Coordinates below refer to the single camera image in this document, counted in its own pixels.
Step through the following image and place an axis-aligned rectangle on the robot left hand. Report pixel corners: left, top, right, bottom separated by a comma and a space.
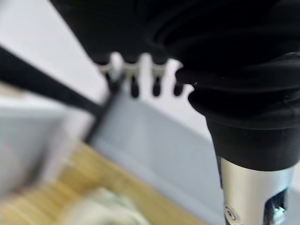
48, 0, 300, 225

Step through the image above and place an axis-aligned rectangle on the grey rack shelf panel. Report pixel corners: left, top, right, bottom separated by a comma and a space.
0, 99, 78, 196

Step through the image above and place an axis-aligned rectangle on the black metal shoe rack frame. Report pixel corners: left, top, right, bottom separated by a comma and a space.
0, 44, 126, 144

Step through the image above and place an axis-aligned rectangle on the pale slipper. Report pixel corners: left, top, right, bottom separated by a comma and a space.
67, 186, 148, 225

